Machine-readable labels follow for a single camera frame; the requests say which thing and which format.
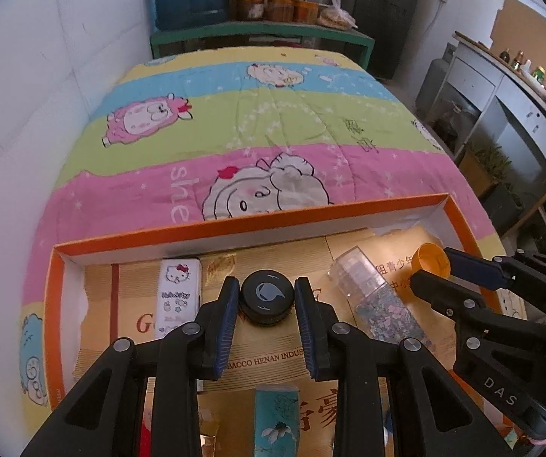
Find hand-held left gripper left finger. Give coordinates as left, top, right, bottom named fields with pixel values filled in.
left=18, top=275, right=240, bottom=457

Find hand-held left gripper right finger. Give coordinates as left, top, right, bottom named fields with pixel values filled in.
left=294, top=276, right=502, bottom=457

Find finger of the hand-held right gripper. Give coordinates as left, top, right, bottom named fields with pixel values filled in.
left=444, top=246, right=546, bottom=306
left=410, top=270, right=546, bottom=378

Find orange bottle cap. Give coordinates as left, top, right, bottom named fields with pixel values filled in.
left=411, top=243, right=451, bottom=298

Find black round cap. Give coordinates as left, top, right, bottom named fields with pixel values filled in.
left=239, top=270, right=296, bottom=328

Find white cartoon cat box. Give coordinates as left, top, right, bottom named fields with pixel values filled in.
left=154, top=258, right=202, bottom=341

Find clear plastic box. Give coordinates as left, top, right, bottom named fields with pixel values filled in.
left=330, top=246, right=436, bottom=350

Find orange rimmed cardboard tray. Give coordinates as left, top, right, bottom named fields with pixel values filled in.
left=44, top=193, right=507, bottom=457

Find teal patterned box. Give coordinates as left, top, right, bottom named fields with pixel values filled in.
left=254, top=387, right=301, bottom=457

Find shiny gold box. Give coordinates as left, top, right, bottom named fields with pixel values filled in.
left=199, top=426, right=221, bottom=457

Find potted plant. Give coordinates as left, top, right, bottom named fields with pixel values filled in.
left=480, top=181, right=526, bottom=236
left=458, top=145, right=514, bottom=196

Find grey kitchen counter cabinet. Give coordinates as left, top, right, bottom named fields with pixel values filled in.
left=444, top=33, right=546, bottom=267

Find glass jug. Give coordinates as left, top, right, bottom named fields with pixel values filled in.
left=439, top=102, right=478, bottom=136

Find cartoon printed striped blanket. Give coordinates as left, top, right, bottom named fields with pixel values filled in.
left=16, top=48, right=507, bottom=424

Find plastic bag of food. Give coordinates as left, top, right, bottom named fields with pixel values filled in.
left=318, top=0, right=358, bottom=29

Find green table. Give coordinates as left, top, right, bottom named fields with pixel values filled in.
left=150, top=23, right=376, bottom=74

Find plastic jar of preserves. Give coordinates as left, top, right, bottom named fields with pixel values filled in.
left=296, top=0, right=321, bottom=22
left=229, top=0, right=266, bottom=22
left=266, top=0, right=296, bottom=22

